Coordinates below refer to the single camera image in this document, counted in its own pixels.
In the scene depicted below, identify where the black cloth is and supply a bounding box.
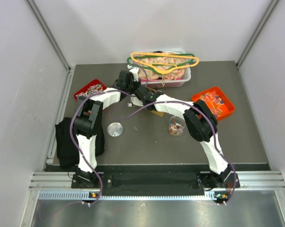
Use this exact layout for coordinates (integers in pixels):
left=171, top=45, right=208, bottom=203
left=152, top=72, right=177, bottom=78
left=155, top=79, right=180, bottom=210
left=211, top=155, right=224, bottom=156
left=55, top=117, right=105, bottom=169

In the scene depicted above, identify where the gold candy tin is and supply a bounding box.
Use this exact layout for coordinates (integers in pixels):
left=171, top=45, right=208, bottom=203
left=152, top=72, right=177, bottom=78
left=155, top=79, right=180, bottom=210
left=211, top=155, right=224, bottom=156
left=147, top=87, right=165, bottom=117

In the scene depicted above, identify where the yellow clothes hanger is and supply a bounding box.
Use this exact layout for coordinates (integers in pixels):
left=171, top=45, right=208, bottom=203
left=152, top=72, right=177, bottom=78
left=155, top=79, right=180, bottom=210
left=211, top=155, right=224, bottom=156
left=130, top=52, right=200, bottom=77

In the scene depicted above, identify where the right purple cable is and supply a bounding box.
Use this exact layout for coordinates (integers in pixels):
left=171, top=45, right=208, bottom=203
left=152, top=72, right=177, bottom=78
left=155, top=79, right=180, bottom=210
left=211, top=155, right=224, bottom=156
left=109, top=100, right=236, bottom=205

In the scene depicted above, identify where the red candy tray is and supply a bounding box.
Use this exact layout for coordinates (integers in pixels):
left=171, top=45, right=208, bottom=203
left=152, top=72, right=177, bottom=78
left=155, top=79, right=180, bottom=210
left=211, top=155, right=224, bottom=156
left=73, top=79, right=107, bottom=100

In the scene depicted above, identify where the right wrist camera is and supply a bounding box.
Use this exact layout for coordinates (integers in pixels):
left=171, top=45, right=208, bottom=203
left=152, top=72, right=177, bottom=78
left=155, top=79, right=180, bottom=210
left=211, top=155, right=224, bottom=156
left=127, top=94, right=144, bottom=107

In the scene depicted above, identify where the floral fabric item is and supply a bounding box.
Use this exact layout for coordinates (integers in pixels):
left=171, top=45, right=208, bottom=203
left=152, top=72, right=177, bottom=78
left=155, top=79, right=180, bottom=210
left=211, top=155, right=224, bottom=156
left=129, top=52, right=189, bottom=80

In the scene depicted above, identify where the orange candy tray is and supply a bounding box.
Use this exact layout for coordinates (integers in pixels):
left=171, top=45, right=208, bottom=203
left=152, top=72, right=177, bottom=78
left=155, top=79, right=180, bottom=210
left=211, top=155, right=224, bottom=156
left=191, top=87, right=235, bottom=121

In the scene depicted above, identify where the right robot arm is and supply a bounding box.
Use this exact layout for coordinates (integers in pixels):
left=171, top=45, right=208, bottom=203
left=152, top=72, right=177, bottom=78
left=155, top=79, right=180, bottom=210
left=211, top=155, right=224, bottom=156
left=134, top=87, right=234, bottom=191

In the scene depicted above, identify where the silver jar lid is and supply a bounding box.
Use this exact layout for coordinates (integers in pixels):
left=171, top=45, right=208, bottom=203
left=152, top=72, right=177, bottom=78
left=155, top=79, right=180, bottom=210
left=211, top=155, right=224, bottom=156
left=107, top=122, right=123, bottom=137

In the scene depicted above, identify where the green clothes hanger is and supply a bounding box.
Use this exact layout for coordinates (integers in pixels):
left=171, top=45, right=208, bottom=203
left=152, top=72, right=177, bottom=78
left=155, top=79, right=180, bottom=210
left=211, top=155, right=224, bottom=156
left=126, top=53, right=195, bottom=71

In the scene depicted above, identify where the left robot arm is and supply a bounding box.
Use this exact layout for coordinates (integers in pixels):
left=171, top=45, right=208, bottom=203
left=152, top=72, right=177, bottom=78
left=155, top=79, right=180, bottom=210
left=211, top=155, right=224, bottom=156
left=69, top=67, right=141, bottom=188

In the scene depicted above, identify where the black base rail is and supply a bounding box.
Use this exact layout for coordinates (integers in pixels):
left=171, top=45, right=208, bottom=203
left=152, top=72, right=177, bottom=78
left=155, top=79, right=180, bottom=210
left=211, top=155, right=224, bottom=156
left=71, top=164, right=229, bottom=196

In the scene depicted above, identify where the white plastic basket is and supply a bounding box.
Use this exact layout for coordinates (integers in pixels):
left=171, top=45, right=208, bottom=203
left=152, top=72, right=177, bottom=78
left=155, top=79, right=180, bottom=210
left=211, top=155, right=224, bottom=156
left=127, top=51, right=199, bottom=87

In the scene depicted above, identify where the clear glass jar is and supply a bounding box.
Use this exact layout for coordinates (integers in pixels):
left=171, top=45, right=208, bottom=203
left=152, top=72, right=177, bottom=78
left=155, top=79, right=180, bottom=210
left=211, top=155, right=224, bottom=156
left=168, top=116, right=186, bottom=137

